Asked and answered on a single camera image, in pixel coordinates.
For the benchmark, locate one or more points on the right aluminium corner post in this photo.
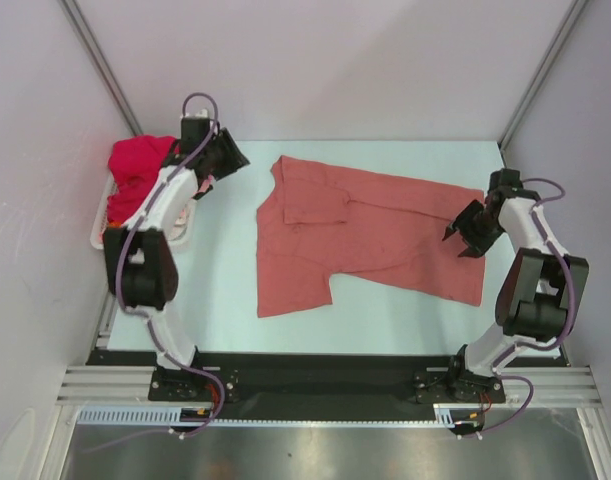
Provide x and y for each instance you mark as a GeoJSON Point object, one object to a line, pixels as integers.
{"type": "Point", "coordinates": [545, 67]}

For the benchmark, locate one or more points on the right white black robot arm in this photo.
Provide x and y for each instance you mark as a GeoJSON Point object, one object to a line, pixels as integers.
{"type": "Point", "coordinates": [537, 304]}

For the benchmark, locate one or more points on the aluminium front rail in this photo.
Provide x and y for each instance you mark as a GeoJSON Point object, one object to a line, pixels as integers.
{"type": "Point", "coordinates": [554, 387]}

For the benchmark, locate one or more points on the white plastic laundry basket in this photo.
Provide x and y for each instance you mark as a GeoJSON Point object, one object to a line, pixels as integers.
{"type": "Point", "coordinates": [101, 222]}

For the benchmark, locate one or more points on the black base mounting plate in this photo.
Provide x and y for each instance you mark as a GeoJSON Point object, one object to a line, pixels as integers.
{"type": "Point", "coordinates": [319, 388]}

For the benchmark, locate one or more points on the crimson red t shirt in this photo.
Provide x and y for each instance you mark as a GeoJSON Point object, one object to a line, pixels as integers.
{"type": "Point", "coordinates": [134, 164]}

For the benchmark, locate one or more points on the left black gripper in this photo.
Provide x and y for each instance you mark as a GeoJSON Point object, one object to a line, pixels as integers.
{"type": "Point", "coordinates": [235, 159]}

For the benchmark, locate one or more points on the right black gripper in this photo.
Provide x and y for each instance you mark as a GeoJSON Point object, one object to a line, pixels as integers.
{"type": "Point", "coordinates": [478, 245]}

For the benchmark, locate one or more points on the salmon pink t shirt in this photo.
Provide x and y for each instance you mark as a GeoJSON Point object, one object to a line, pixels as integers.
{"type": "Point", "coordinates": [321, 220]}

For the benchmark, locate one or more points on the aluminium corner post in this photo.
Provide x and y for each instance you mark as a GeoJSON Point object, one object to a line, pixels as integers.
{"type": "Point", "coordinates": [545, 67]}
{"type": "Point", "coordinates": [93, 49]}

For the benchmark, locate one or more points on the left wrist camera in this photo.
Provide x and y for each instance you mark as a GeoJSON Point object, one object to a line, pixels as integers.
{"type": "Point", "coordinates": [201, 113]}

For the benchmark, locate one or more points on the light pink t shirt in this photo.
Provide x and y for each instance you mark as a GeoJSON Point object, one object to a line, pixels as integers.
{"type": "Point", "coordinates": [181, 223]}

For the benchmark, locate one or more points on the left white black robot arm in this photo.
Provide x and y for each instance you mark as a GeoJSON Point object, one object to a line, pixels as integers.
{"type": "Point", "coordinates": [141, 271]}

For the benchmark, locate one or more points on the white slotted cable duct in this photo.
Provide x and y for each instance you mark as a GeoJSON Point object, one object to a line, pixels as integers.
{"type": "Point", "coordinates": [191, 417]}

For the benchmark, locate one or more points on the left aluminium corner post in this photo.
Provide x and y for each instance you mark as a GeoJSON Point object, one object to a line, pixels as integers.
{"type": "Point", "coordinates": [93, 49]}

